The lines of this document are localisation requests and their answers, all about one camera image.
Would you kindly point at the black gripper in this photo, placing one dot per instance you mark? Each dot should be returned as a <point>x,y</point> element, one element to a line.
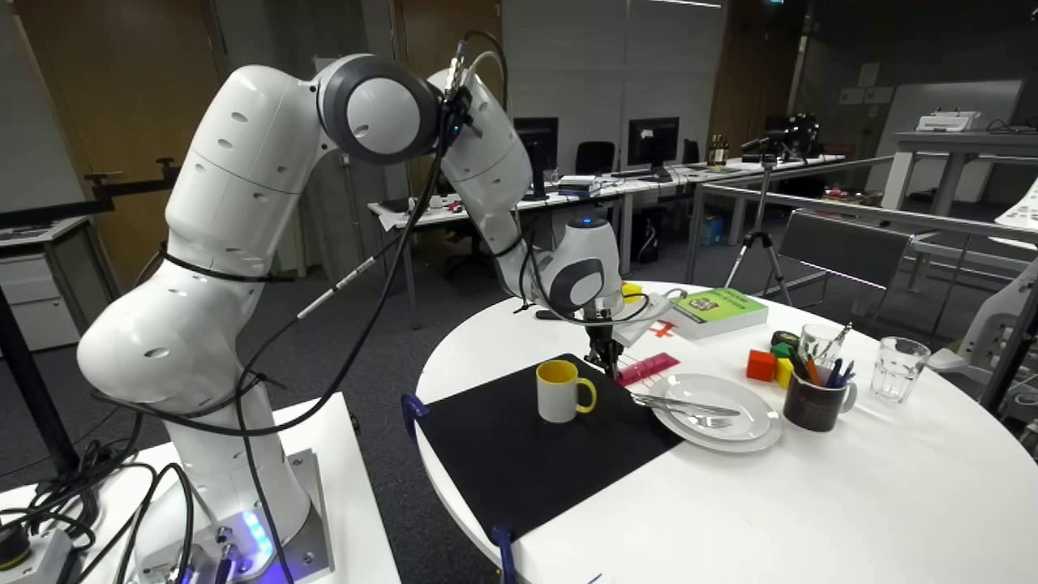
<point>605,332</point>

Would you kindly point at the white mug yellow inside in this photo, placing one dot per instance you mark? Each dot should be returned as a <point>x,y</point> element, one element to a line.
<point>555,396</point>

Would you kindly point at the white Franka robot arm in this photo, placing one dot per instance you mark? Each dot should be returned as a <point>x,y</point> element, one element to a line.
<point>246,182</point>

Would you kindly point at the yellow cube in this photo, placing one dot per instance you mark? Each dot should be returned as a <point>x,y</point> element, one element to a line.
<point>634,293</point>
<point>786,375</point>

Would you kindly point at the silver knife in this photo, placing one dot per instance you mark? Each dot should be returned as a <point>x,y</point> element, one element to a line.
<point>697,402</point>

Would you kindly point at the silver fork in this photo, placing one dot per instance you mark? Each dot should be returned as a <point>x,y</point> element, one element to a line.
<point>707,421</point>

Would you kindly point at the green book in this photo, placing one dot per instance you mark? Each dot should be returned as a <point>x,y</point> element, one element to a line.
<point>719,314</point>

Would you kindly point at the black table mat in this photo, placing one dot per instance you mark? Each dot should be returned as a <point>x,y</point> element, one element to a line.
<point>521,465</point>

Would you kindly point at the orange-red cube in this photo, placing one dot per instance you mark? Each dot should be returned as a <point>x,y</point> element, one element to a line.
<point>761,364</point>

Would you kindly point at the white plate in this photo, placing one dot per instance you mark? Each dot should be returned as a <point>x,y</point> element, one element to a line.
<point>748,425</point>

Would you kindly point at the green cube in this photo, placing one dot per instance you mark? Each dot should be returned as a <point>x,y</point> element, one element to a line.
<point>786,344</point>

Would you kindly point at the long white desk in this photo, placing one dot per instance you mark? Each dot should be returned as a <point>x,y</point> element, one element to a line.
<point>669,179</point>

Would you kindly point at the blue clamp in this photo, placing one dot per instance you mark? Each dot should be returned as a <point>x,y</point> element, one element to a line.
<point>414,410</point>
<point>503,548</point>

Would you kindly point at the black pen cup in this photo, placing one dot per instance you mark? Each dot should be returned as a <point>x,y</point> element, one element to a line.
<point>810,406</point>

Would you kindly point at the black computer monitor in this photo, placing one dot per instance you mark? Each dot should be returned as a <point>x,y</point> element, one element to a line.
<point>652,140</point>
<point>539,152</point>

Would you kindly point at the white pen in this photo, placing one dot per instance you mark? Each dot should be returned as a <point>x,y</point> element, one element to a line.
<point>834,344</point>

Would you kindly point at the blue pen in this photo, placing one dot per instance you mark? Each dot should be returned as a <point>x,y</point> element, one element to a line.
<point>842,375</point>

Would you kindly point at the round white table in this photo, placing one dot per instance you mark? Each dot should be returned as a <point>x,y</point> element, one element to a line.
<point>810,506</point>

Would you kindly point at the grey chair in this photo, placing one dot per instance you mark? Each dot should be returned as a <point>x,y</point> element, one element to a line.
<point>843,248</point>

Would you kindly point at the clear drinking glass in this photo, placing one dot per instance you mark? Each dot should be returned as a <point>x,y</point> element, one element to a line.
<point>895,372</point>

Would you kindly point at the grey high table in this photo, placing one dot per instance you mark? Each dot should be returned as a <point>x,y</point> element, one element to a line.
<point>960,145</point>

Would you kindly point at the white flat box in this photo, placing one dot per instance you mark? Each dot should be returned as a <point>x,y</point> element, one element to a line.
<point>948,121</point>

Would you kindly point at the grey drawer cabinet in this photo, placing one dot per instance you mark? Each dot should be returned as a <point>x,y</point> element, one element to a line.
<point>44,311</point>

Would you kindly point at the white power strip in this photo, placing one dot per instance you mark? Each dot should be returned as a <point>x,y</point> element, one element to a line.
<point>32,555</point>

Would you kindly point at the orange plastic frame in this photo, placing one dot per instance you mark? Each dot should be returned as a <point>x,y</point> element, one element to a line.
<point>662,329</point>

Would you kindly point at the camera tripod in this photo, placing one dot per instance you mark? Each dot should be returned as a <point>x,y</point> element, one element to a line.
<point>761,245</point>

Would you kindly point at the black camera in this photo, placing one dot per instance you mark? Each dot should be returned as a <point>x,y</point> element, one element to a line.
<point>781,133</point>

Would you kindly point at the grey metal frame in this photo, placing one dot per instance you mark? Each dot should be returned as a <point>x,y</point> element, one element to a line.
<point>855,201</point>

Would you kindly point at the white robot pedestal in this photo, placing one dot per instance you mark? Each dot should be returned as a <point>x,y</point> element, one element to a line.
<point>344,506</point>

